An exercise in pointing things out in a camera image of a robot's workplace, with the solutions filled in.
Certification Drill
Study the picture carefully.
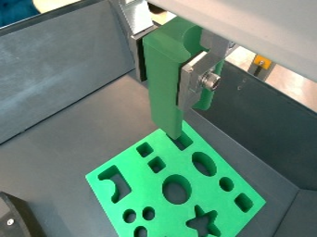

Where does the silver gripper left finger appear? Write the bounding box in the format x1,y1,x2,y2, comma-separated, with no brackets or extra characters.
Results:
109,0,155,81

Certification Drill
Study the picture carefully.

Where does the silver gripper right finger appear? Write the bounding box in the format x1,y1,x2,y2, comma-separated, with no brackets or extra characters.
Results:
176,30,238,111

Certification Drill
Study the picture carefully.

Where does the green arch block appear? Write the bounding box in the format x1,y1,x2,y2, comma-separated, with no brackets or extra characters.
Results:
141,17,224,139

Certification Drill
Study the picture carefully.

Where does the green shape sorter board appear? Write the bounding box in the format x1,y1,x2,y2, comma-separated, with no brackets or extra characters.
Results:
85,123,264,237

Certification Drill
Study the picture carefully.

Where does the black device corner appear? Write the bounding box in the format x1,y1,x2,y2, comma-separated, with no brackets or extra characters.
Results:
0,191,45,237

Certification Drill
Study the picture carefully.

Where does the yellow black bracket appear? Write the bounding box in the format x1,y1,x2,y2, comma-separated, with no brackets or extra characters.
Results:
247,55,273,80

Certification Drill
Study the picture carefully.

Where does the grey bin enclosure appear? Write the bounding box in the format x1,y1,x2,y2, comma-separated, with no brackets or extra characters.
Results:
0,0,317,237

